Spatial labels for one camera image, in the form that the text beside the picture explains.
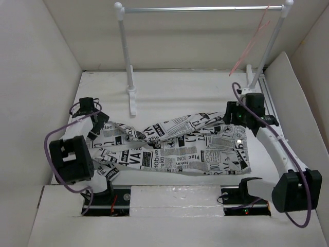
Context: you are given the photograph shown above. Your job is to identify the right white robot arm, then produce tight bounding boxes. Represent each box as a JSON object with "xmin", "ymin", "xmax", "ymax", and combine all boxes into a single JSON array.
[{"xmin": 223, "ymin": 93, "xmax": 322, "ymax": 213}]

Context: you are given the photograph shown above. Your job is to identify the white garment rack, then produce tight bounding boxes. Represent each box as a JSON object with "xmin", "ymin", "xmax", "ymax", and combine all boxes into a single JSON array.
[{"xmin": 114, "ymin": 1, "xmax": 294, "ymax": 118}]

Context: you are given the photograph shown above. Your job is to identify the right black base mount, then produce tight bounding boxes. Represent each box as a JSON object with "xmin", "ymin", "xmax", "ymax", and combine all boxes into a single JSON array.
[{"xmin": 217, "ymin": 177, "xmax": 271, "ymax": 217}]

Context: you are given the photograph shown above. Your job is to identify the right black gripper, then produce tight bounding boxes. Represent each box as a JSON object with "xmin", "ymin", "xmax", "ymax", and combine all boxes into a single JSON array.
[{"xmin": 220, "ymin": 101, "xmax": 249, "ymax": 126}]

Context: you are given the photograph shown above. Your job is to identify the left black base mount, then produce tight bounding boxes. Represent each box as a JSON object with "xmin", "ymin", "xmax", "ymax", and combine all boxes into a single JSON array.
[{"xmin": 81, "ymin": 182, "xmax": 131, "ymax": 217}]

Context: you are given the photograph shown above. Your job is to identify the pink wire hanger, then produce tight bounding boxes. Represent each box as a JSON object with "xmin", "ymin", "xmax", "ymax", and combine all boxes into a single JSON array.
[{"xmin": 229, "ymin": 5, "xmax": 271, "ymax": 77}]

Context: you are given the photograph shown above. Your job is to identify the newspaper print trousers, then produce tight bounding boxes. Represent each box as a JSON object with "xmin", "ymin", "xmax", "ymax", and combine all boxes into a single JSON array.
[{"xmin": 87, "ymin": 112, "xmax": 251, "ymax": 175}]

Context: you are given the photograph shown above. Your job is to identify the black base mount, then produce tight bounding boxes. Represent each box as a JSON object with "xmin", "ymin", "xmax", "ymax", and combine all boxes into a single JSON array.
[
  {"xmin": 217, "ymin": 177, "xmax": 271, "ymax": 217},
  {"xmin": 81, "ymin": 182, "xmax": 131, "ymax": 217}
]

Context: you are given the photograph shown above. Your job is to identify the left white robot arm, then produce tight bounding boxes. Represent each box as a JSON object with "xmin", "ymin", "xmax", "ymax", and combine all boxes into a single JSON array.
[{"xmin": 44, "ymin": 97, "xmax": 115, "ymax": 204}]

